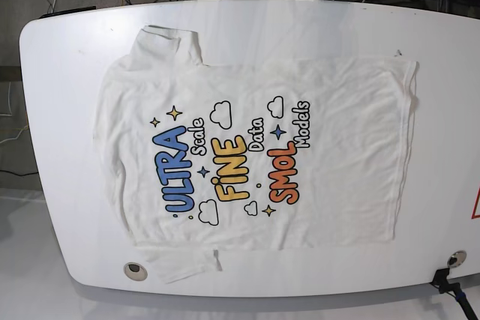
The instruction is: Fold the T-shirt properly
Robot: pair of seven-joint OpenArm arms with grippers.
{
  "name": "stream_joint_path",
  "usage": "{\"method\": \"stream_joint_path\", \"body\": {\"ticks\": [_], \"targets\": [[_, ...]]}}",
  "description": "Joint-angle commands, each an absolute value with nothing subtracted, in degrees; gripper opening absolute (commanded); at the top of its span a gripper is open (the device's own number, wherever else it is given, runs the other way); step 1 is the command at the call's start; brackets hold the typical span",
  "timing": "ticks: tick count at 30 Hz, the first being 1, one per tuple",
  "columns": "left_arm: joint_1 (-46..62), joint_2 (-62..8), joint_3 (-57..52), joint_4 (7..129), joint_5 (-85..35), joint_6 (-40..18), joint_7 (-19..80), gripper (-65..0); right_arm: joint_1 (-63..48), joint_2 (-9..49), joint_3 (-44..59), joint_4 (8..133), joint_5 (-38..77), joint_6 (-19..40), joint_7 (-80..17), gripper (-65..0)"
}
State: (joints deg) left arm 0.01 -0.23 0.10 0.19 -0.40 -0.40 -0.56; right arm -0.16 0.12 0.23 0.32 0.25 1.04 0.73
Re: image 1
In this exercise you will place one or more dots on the right table cable grommet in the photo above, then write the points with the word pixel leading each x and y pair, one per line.
pixel 457 259

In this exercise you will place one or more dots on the white printed T-shirt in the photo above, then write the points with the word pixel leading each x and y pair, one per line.
pixel 200 160

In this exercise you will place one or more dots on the black clamp with cable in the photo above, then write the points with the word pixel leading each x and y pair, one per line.
pixel 443 286

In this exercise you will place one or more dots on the left table cable grommet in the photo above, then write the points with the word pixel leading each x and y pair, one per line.
pixel 135 271

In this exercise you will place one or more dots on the table cable grommet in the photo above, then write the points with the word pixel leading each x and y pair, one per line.
pixel 457 259
pixel 135 271

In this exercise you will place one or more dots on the red and white warning sticker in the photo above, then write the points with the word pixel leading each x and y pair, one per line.
pixel 476 207

